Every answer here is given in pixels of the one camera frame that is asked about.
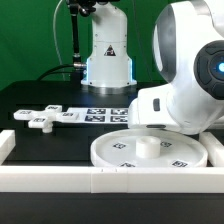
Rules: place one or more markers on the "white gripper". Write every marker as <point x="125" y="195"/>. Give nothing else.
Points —
<point x="149" y="110"/>

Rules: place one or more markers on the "white round table top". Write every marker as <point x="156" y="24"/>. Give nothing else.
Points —
<point x="147" y="148"/>

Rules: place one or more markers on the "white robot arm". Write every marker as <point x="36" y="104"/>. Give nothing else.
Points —
<point x="188" y="49"/>

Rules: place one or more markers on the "white marker sheet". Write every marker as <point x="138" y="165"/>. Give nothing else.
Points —
<point x="94" y="115"/>

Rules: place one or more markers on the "white cross-shaped table base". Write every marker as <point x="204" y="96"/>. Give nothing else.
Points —
<point x="44" y="119"/>

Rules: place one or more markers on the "white right fence rail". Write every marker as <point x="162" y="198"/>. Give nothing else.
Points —
<point x="214" y="148"/>

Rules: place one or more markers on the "white fence rail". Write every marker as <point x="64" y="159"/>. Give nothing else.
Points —
<point x="214" y="148"/>
<point x="7" y="143"/>
<point x="110" y="180"/>

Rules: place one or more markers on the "black camera stand pole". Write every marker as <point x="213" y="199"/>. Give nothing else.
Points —
<point x="78" y="7"/>

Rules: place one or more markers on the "white left fence rail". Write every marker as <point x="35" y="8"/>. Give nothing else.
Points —
<point x="7" y="143"/>

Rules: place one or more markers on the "white front fence rail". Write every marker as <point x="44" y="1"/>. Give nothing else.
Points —
<point x="110" y="180"/>

